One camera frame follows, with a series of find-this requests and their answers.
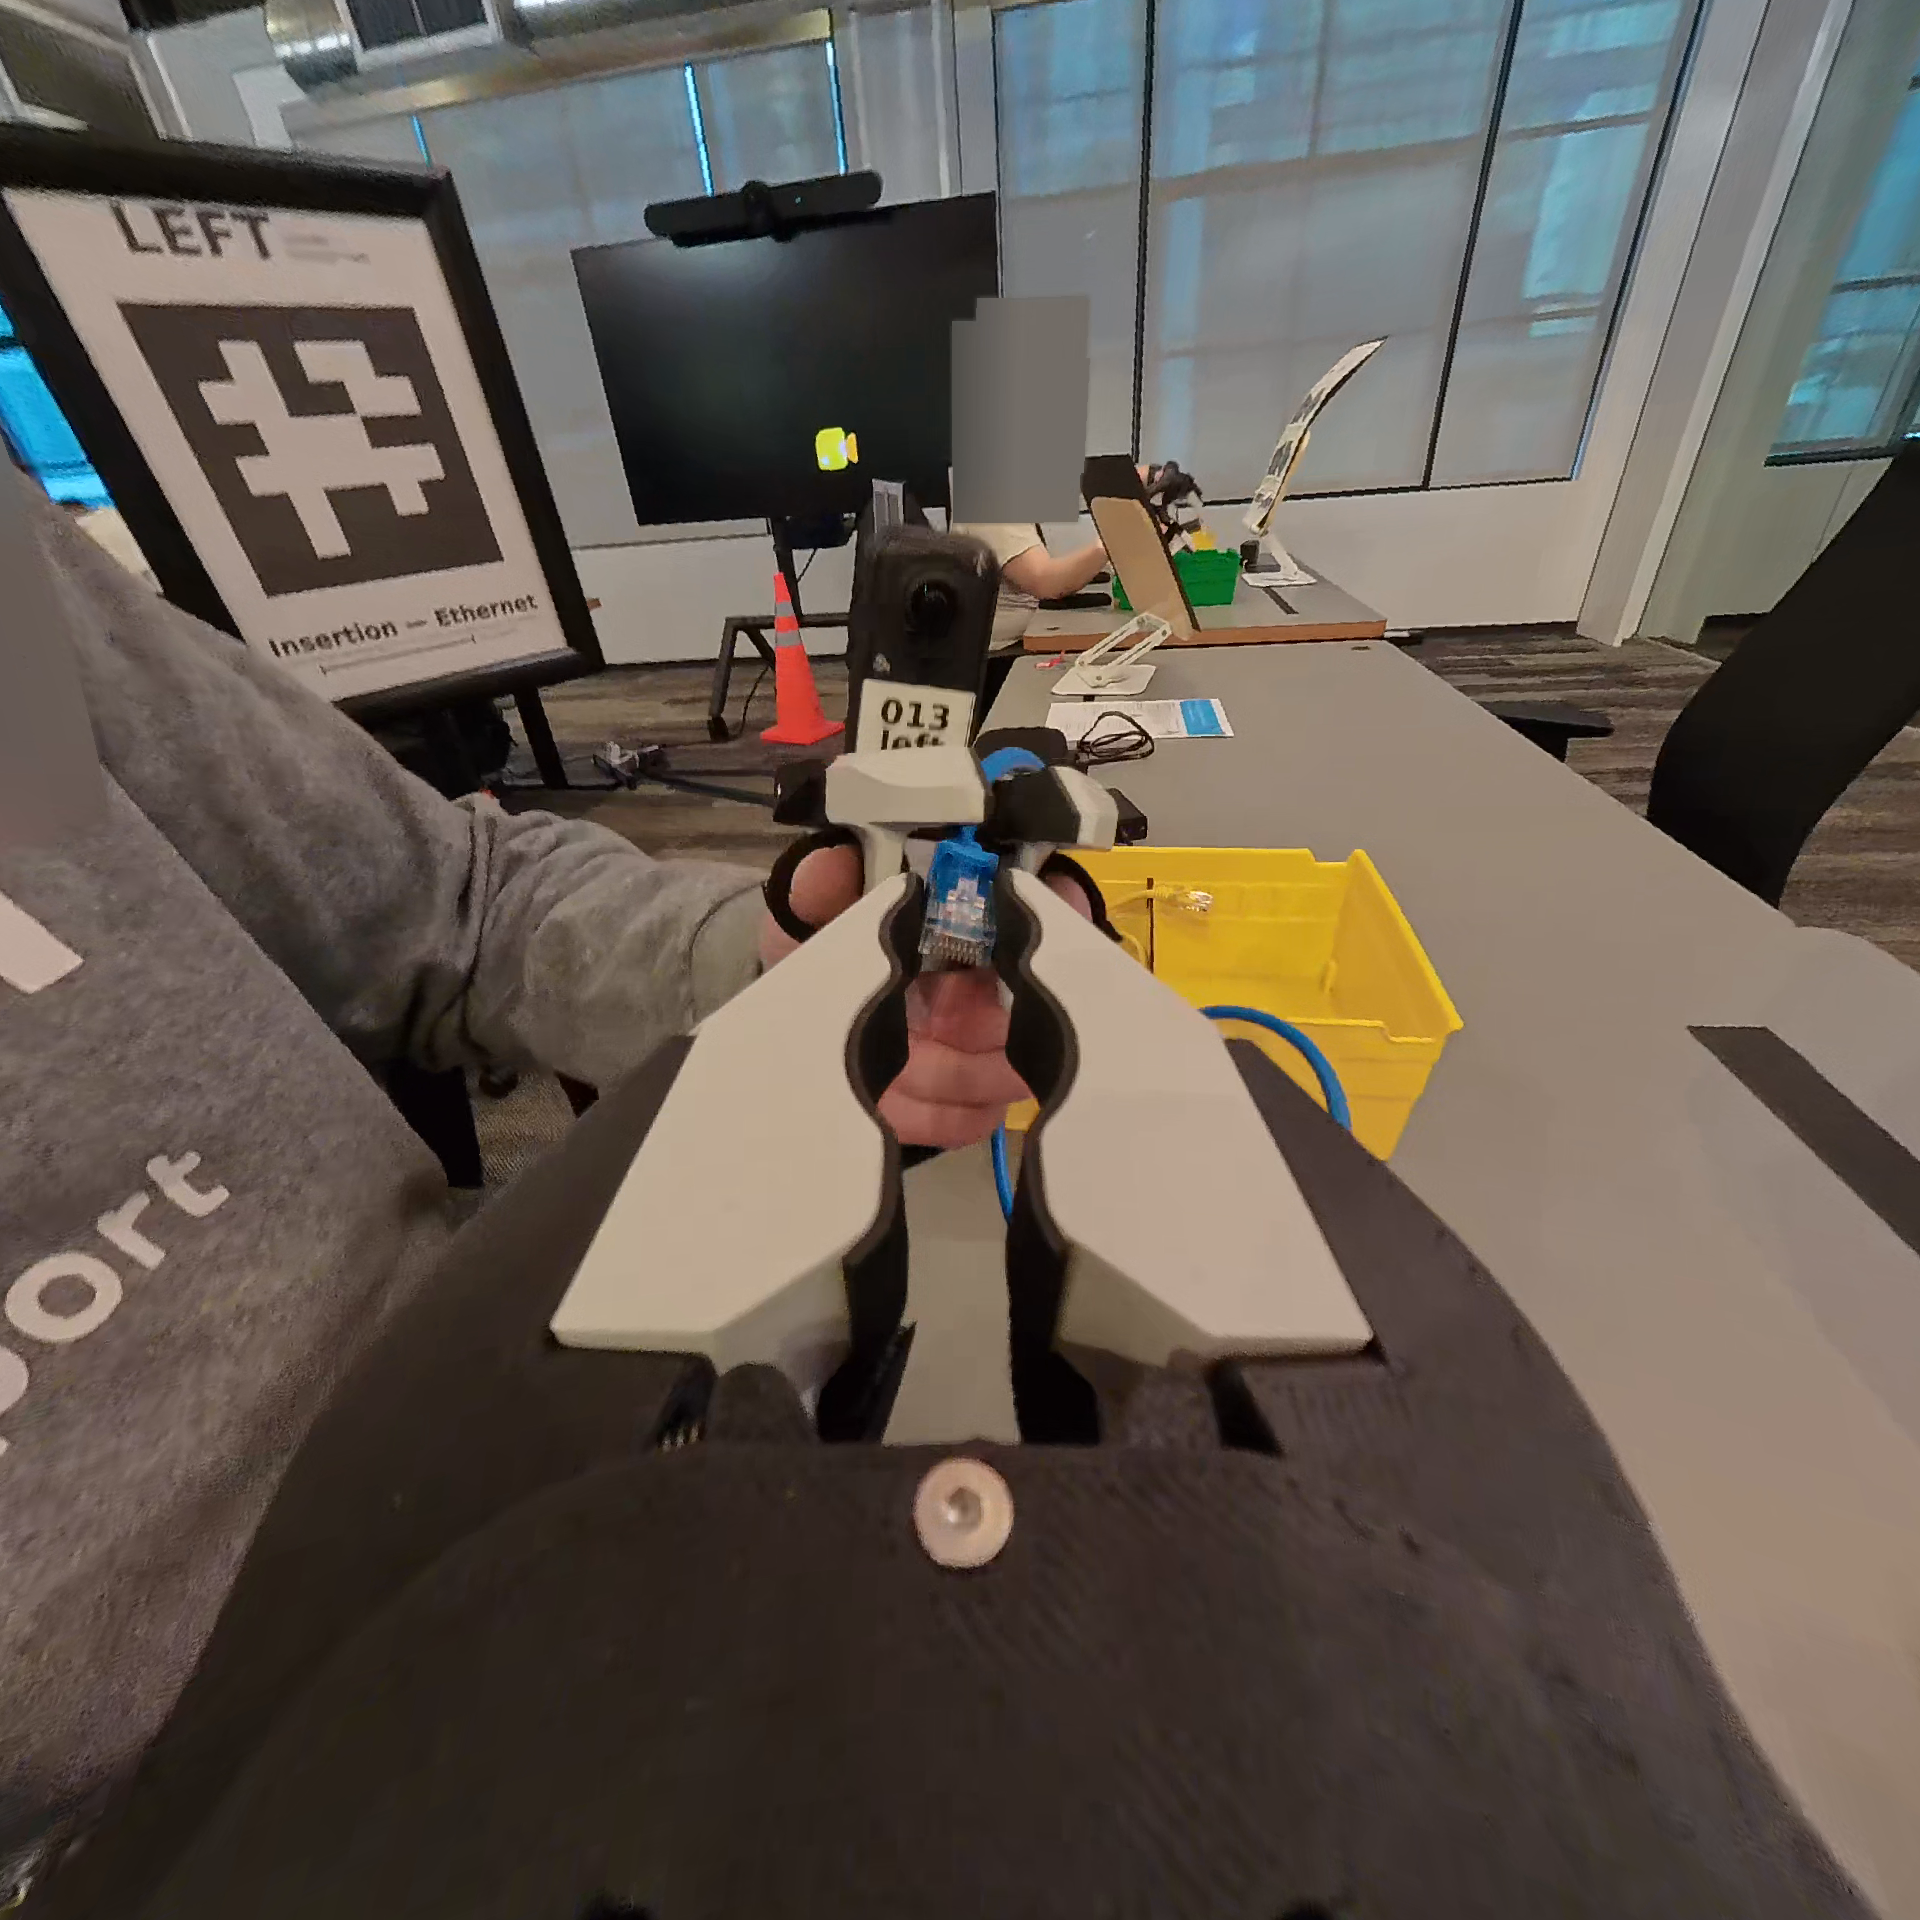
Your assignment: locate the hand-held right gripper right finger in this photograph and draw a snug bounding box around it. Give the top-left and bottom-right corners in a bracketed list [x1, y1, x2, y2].
[999, 882, 1379, 1450]

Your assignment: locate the framed black-white marker sign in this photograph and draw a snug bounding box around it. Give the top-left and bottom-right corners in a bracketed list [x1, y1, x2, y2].
[0, 121, 607, 720]

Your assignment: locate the green plastic bin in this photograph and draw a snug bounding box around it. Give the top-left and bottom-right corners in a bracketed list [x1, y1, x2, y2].
[1110, 546, 1249, 614]

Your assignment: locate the black cable bundle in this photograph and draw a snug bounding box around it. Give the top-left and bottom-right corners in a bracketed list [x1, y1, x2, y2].
[1039, 703, 1160, 768]

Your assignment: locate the white metal document stand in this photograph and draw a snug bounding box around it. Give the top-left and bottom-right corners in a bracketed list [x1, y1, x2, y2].
[1046, 612, 1177, 698]

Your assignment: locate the large yellow plastic bin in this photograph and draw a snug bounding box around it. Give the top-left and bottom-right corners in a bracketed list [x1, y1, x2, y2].
[1003, 844, 1469, 1163]

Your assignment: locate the black office chair backrest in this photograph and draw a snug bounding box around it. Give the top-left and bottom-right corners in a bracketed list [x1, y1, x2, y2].
[1492, 450, 1920, 911]

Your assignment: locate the blue ethernet cable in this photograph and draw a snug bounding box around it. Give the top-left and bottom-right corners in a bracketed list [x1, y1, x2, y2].
[915, 725, 1357, 1224]

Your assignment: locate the person's left hand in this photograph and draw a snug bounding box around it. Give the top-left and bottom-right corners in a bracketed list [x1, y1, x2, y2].
[755, 846, 1122, 1152]

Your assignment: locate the person's left forearm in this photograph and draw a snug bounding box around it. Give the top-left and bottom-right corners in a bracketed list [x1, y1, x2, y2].
[345, 794, 775, 1090]

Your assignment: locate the cardboard display stand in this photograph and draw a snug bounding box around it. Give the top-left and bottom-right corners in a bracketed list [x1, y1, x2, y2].
[1080, 454, 1207, 639]

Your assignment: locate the printed instruction sheet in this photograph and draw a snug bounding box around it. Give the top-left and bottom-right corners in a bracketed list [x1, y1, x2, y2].
[1238, 335, 1391, 589]

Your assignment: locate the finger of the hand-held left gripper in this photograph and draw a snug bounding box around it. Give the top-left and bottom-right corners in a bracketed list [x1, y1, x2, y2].
[822, 742, 988, 829]
[990, 764, 1125, 853]

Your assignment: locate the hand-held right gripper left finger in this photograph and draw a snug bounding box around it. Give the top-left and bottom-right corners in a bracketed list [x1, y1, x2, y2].
[548, 873, 925, 1445]

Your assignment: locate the orange traffic cone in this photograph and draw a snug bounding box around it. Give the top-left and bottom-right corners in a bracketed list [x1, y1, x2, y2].
[757, 569, 846, 750]

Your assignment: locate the large black monitor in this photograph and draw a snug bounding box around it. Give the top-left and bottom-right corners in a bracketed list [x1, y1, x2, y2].
[571, 189, 1005, 529]

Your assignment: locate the brown background work table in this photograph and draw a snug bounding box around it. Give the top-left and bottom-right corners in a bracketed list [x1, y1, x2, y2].
[1020, 553, 1391, 658]

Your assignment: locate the black video conference bar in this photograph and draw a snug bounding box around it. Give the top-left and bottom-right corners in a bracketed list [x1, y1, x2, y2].
[645, 174, 889, 250]

